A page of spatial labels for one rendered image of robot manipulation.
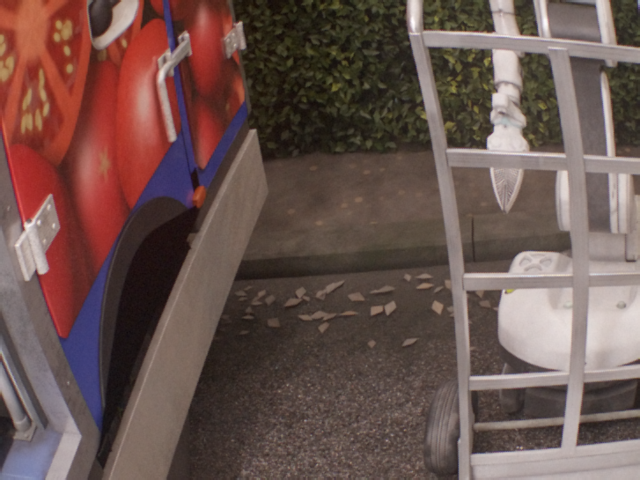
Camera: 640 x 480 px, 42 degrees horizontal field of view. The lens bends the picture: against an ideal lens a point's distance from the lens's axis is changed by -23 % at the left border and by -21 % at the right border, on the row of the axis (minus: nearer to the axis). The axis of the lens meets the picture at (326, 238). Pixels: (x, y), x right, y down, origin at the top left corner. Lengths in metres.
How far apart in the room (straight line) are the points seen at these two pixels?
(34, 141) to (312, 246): 1.79
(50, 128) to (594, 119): 1.20
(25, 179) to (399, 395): 1.43
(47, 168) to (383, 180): 2.02
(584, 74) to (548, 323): 0.59
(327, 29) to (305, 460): 1.64
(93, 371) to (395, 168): 1.98
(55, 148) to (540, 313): 1.17
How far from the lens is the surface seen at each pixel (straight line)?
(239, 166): 2.73
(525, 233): 3.04
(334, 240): 3.16
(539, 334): 2.16
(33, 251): 1.46
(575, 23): 2.04
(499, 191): 2.11
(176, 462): 2.35
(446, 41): 1.64
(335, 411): 2.56
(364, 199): 3.33
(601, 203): 2.12
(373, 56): 3.44
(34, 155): 1.51
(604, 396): 2.21
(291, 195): 3.43
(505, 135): 2.14
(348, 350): 2.79
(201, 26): 2.43
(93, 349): 1.70
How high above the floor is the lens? 1.59
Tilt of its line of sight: 28 degrees down
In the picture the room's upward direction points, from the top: 11 degrees counter-clockwise
